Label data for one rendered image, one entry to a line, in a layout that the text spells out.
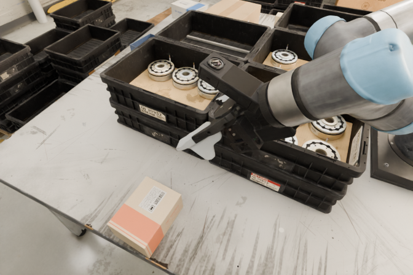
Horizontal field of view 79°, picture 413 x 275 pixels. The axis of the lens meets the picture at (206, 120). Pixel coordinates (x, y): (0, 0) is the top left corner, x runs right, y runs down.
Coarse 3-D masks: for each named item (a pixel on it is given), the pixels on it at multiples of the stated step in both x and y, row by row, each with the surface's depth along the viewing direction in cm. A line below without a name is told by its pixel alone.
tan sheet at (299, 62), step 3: (270, 54) 109; (267, 57) 108; (270, 57) 108; (267, 60) 106; (297, 60) 106; (300, 60) 106; (303, 60) 106; (264, 63) 104; (267, 63) 104; (270, 63) 104; (297, 63) 104; (300, 63) 104; (303, 63) 104; (273, 66) 103; (297, 66) 103; (285, 69) 101; (288, 69) 101; (291, 69) 101
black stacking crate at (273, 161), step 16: (352, 128) 78; (224, 144) 75; (256, 160) 71; (272, 160) 68; (288, 160) 65; (304, 160) 63; (304, 176) 67; (320, 176) 64; (336, 176) 62; (336, 192) 64
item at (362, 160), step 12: (276, 72) 83; (216, 108) 71; (276, 144) 63; (288, 144) 62; (300, 156) 61; (312, 156) 59; (324, 156) 59; (360, 156) 59; (336, 168) 58; (348, 168) 57; (360, 168) 57
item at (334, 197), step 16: (208, 160) 84; (224, 160) 80; (240, 160) 74; (240, 176) 80; (272, 176) 74; (288, 176) 68; (288, 192) 75; (304, 192) 71; (320, 192) 66; (320, 208) 73
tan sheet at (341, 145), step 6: (300, 126) 79; (306, 126) 79; (348, 126) 79; (300, 132) 78; (306, 132) 78; (348, 132) 78; (300, 138) 76; (306, 138) 76; (312, 138) 76; (318, 138) 76; (342, 138) 76; (348, 138) 76; (300, 144) 74; (336, 144) 74; (342, 144) 74; (348, 144) 74; (342, 150) 73; (342, 156) 71
